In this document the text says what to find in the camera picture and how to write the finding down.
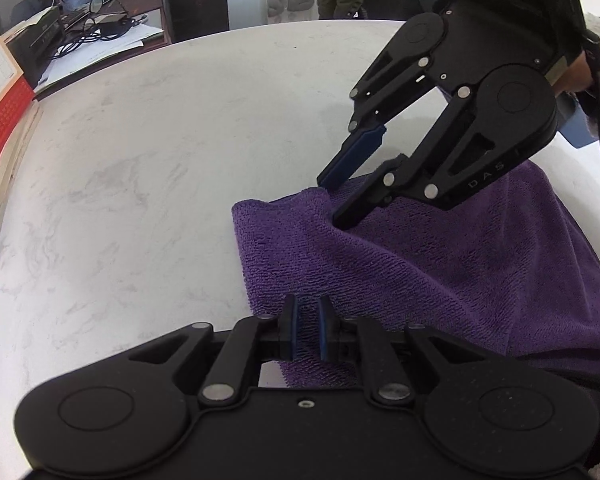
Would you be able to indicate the black inkjet printer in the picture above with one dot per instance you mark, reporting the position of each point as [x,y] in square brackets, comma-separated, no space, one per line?
[35,45]

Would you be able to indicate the person's right hand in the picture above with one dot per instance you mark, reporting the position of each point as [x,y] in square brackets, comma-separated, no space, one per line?
[577,72]

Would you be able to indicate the black water dispenser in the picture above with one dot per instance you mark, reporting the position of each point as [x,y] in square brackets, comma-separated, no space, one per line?
[195,10]

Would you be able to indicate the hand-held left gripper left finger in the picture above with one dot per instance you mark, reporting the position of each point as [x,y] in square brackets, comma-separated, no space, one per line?
[291,327]

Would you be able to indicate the red book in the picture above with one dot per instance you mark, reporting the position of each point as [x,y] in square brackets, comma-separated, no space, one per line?
[0,210]

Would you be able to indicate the blue folder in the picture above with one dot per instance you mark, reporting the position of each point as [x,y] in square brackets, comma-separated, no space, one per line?
[577,125]

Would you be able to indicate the red desk calendar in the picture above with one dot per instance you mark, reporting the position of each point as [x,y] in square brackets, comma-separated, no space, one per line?
[0,120]

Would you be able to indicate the dark wooden desk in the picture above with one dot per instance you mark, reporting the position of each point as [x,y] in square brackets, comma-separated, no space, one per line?
[150,2]

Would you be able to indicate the white paper sheets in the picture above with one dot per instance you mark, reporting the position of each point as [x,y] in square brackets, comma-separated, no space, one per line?
[105,46]

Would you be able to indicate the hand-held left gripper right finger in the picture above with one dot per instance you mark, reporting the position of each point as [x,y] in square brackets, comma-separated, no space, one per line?
[324,330]

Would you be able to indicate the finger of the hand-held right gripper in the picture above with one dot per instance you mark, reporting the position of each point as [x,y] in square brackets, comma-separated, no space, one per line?
[352,160]
[355,212]

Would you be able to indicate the purple towel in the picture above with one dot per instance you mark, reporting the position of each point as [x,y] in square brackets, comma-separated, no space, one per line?
[455,270]

